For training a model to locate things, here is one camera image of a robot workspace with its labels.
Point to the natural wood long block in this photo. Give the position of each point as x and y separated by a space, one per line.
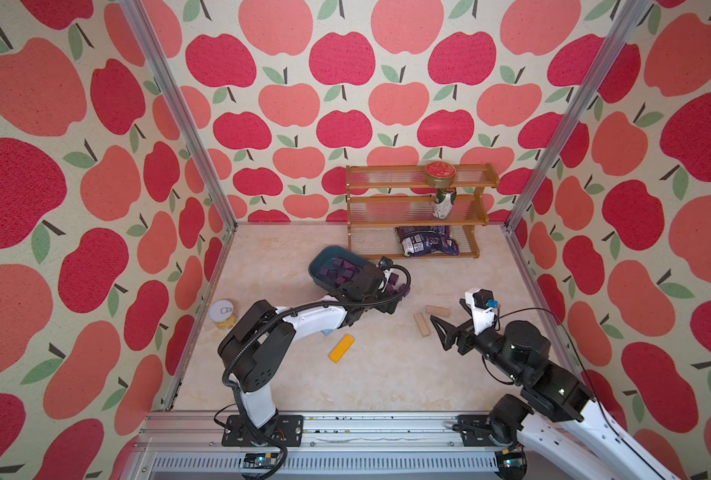
422 325

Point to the purple snack bag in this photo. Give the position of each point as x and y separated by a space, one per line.
419 241

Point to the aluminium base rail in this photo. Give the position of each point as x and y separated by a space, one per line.
358 444

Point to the yellow tin can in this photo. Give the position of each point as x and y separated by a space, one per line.
223 314

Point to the natural wood flat block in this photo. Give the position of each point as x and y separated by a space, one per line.
438 311

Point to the yellow long block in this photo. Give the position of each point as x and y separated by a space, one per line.
341 349

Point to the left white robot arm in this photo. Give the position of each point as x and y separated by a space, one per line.
254 350

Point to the aluminium frame post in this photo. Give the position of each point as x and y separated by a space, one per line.
626 22
145 34

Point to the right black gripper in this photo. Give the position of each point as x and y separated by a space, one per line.
465 330

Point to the teal plastic storage bin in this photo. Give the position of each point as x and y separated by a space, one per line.
363 285

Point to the right aluminium frame post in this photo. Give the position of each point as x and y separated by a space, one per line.
626 22

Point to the wooden three-tier shelf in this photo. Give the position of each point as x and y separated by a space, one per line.
374 212

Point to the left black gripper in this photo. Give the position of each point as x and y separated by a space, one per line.
390 302

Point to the red round tin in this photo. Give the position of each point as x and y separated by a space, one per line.
440 175

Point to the left aluminium frame post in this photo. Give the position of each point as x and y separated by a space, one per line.
145 34

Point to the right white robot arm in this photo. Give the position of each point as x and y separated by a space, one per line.
555 414

